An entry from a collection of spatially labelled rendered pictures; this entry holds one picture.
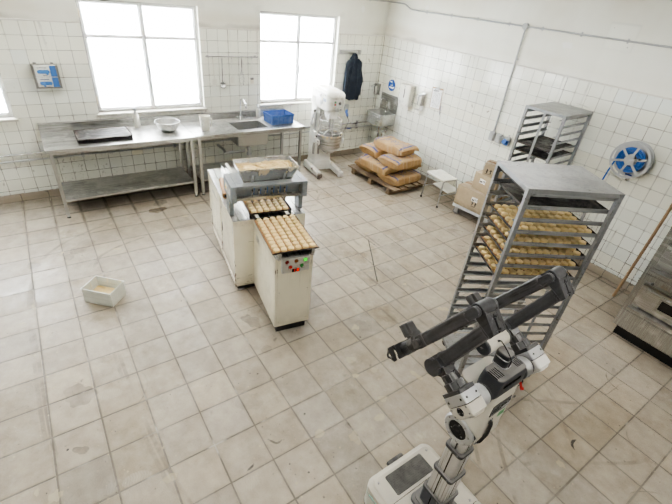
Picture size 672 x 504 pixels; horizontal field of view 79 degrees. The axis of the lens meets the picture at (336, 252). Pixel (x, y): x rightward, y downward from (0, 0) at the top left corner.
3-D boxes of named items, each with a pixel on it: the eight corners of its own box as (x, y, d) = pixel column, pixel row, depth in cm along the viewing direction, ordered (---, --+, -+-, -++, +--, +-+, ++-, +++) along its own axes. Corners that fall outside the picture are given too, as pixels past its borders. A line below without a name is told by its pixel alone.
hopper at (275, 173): (232, 173, 381) (231, 159, 374) (288, 169, 404) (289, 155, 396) (239, 185, 360) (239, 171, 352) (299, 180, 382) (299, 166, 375)
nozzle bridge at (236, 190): (224, 206, 398) (222, 173, 380) (294, 198, 427) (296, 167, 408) (232, 221, 374) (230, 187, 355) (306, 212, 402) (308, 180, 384)
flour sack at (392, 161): (394, 172, 642) (396, 162, 633) (376, 163, 668) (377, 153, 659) (424, 165, 683) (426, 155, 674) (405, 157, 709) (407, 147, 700)
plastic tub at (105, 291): (84, 302, 387) (79, 288, 379) (99, 288, 406) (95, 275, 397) (113, 307, 384) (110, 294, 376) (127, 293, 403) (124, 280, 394)
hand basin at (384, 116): (404, 149, 747) (416, 86, 688) (388, 151, 727) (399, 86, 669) (370, 132, 813) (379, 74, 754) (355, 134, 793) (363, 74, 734)
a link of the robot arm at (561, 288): (572, 297, 158) (585, 290, 163) (548, 268, 163) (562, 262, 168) (498, 341, 192) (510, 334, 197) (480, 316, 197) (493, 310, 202)
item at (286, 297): (253, 289, 427) (252, 213, 379) (284, 283, 441) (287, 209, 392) (273, 334, 375) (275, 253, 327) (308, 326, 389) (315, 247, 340)
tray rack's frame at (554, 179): (455, 384, 342) (530, 189, 246) (438, 340, 385) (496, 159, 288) (526, 385, 349) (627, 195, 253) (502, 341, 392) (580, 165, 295)
